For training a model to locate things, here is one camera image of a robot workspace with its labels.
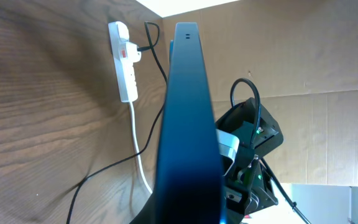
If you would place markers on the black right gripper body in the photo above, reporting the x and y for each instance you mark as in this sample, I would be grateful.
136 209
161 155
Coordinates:
247 189

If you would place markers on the blue Samsung smartphone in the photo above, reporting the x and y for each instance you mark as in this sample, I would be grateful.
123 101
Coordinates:
189 174

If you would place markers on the white USB charger adapter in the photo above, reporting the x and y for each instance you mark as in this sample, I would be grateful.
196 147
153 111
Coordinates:
129 52

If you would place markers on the brown cardboard sheet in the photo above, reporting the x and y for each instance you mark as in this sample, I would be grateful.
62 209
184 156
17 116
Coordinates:
302 56

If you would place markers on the white power strip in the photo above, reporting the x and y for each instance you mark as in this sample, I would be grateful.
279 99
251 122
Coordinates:
119 34

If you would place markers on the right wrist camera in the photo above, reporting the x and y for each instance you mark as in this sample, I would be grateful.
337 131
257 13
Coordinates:
228 146

